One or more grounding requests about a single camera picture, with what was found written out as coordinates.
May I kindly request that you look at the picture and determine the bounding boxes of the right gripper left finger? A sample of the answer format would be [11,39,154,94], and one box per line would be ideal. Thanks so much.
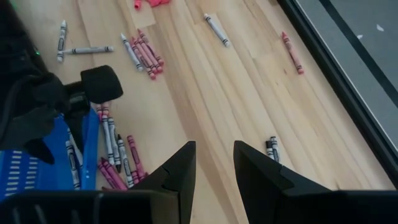
[0,141,197,224]

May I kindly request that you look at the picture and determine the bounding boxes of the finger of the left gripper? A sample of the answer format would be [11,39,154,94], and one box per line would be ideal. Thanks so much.
[63,65,124,106]
[24,138,56,165]

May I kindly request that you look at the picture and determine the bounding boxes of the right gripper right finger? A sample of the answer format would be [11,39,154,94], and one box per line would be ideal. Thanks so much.
[233,140,398,224]

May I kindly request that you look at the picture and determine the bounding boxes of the blue plastic basket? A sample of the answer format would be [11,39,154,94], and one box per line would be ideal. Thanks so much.
[0,107,101,202]

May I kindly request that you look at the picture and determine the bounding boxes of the pink foam earplug pile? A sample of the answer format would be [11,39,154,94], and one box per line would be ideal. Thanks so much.
[134,0,171,10]

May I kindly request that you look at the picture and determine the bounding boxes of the brown crayon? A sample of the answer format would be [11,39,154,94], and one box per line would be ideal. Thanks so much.
[281,30,305,75]

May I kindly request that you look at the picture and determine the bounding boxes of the black aluminium table frame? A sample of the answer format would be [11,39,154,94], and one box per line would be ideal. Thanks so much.
[276,0,398,189]

